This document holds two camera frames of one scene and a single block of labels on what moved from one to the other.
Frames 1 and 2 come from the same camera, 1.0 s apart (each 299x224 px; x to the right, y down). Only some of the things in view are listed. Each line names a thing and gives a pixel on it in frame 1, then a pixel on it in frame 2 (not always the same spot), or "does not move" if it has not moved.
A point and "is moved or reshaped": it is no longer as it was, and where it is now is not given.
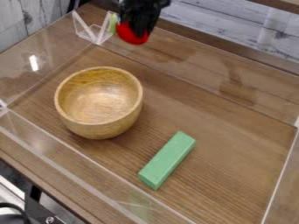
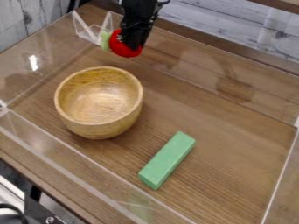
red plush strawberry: [128, 34] is moved or reshaped
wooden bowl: [98, 101] does not move
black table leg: [36, 192] does not move
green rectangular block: [162, 164] does not move
